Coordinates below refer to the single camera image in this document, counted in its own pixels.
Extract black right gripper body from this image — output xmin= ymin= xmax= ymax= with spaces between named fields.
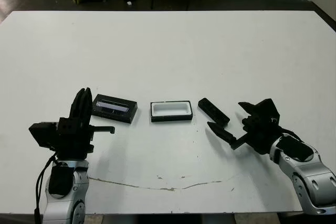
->
xmin=229 ymin=112 xmax=283 ymax=155

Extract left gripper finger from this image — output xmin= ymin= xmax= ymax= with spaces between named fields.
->
xmin=83 ymin=87 xmax=93 ymax=124
xmin=69 ymin=88 xmax=86 ymax=120

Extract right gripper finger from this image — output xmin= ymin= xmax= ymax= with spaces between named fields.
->
xmin=206 ymin=121 xmax=237 ymax=143
xmin=238 ymin=101 xmax=257 ymax=116

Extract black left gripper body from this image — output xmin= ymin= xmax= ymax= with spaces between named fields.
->
xmin=54 ymin=117 xmax=116 ymax=161

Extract black bar-shaped camera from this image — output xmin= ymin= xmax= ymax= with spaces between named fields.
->
xmin=197 ymin=98 xmax=231 ymax=126

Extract black box lid with window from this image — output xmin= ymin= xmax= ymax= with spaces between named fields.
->
xmin=90 ymin=93 xmax=139 ymax=124

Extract black box base white insert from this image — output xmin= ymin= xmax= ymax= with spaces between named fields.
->
xmin=150 ymin=100 xmax=194 ymax=123

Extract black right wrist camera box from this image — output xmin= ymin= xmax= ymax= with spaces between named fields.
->
xmin=251 ymin=98 xmax=281 ymax=123

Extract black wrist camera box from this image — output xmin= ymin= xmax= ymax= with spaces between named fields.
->
xmin=251 ymin=98 xmax=281 ymax=123
xmin=28 ymin=122 xmax=60 ymax=149

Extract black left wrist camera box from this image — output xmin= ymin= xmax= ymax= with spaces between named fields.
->
xmin=28 ymin=122 xmax=60 ymax=149

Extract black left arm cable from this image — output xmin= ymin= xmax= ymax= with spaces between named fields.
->
xmin=34 ymin=155 xmax=57 ymax=224

